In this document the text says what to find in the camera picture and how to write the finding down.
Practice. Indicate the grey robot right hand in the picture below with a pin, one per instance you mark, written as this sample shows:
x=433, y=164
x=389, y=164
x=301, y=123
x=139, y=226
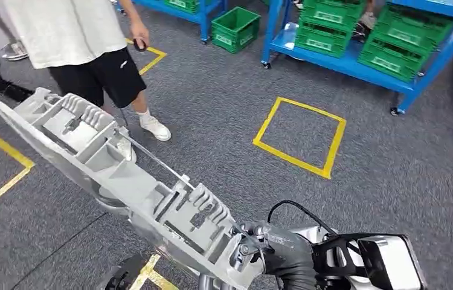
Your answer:
x=290, y=256

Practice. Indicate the large grey cast part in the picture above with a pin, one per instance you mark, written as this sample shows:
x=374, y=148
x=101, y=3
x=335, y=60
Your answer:
x=90, y=150

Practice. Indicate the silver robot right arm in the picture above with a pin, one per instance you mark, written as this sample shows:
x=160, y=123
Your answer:
x=307, y=235

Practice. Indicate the ribbed grey left arm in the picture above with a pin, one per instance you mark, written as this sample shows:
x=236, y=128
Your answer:
x=108, y=202

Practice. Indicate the blue shelf cart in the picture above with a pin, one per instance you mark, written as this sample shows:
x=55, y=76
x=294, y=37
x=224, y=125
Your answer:
x=206, y=18
x=346, y=66

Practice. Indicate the green plastic crate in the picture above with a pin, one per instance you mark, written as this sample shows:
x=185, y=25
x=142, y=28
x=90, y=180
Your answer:
x=328, y=17
x=234, y=32
x=410, y=34
x=319, y=43
x=390, y=64
x=182, y=4

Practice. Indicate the clear plastic bag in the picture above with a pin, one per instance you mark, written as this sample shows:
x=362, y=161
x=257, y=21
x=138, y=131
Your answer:
x=290, y=36

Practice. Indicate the small black handheld device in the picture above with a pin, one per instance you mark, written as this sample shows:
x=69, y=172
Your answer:
x=140, y=45

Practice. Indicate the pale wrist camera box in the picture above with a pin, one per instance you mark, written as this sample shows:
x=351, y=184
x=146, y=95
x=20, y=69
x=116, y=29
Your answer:
x=390, y=262

